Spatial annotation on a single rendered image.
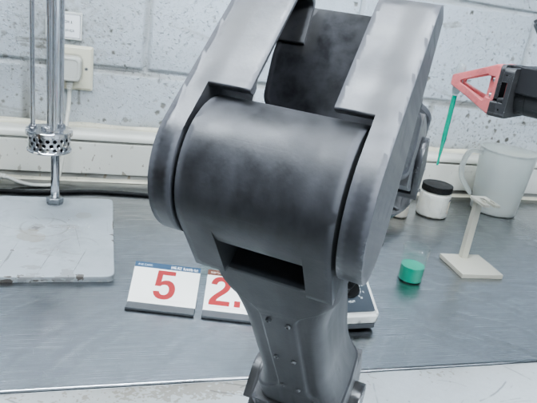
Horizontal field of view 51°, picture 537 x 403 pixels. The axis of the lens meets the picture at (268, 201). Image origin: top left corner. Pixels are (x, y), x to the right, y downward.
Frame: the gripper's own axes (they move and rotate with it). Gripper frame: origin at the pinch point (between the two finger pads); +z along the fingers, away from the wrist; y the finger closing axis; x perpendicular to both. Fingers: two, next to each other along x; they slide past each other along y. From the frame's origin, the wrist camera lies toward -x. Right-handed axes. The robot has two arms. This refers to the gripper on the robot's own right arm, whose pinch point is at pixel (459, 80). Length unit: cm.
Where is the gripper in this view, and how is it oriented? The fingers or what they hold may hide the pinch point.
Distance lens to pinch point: 88.1
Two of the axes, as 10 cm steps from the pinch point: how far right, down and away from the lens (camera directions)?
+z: -7.3, -3.3, 6.0
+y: -6.7, 1.7, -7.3
